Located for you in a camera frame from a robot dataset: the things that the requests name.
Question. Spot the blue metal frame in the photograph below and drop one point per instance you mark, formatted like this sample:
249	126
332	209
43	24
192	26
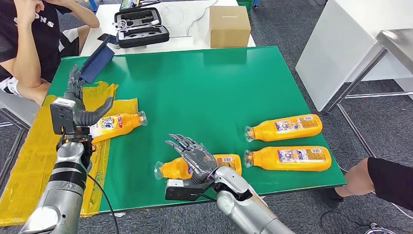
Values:
93	4

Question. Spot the green crate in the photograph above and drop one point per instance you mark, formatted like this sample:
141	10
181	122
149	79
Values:
245	5

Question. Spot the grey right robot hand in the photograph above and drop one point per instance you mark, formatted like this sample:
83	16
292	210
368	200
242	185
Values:
201	163

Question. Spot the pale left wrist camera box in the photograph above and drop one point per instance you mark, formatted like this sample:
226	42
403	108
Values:
61	118

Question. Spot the steel frame table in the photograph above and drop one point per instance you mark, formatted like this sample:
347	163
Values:
397	42

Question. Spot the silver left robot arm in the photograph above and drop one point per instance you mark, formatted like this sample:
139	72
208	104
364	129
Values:
64	181

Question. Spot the person's right forearm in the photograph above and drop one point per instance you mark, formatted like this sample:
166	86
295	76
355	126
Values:
29	55

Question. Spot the grey metal stool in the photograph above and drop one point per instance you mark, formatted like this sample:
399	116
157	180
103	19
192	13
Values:
19	111

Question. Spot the yellow taped sheet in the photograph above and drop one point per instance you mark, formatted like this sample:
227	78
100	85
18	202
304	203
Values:
29	168

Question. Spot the large white panel table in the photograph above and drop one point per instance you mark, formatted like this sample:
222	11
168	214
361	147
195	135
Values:
335	48

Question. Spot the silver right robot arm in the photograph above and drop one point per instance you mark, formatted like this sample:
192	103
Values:
245	203

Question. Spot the dark blue folding case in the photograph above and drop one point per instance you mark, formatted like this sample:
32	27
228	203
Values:
96	63

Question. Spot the green screen device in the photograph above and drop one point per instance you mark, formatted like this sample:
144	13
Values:
127	4

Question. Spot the orange detergent bottle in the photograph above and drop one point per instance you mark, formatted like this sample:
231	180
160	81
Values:
171	169
129	124
290	134
267	161

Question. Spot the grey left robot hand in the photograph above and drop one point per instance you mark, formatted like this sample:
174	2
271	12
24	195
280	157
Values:
85	116

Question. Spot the person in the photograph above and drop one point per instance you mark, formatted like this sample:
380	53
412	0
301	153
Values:
390	181
48	48

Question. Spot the person's left forearm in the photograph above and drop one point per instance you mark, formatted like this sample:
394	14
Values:
80	14

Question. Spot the dark phone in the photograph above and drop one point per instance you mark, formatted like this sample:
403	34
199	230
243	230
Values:
109	38

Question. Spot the brown cardboard box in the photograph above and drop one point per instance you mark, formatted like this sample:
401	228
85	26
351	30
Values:
229	29

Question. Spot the white adapter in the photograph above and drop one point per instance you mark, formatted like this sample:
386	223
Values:
155	22

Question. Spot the open black hard case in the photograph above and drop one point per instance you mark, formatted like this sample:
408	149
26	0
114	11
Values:
142	38

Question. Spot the person's right hand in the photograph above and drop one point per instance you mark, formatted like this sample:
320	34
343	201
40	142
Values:
30	9

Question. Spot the white paper scrap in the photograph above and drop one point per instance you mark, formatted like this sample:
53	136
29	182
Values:
117	214

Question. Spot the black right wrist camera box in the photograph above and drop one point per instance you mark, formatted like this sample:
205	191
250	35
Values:
184	192

